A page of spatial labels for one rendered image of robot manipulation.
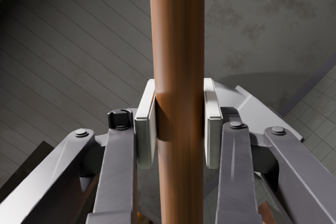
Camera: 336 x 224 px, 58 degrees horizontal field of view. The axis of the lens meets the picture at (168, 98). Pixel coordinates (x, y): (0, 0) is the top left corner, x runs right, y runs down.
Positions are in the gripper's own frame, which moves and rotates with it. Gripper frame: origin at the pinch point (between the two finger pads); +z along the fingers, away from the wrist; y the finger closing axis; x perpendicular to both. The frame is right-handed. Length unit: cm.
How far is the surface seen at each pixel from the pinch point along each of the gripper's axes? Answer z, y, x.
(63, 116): 329, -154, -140
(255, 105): 273, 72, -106
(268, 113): 273, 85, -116
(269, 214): 156, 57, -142
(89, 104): 332, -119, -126
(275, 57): 346, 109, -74
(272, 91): 343, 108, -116
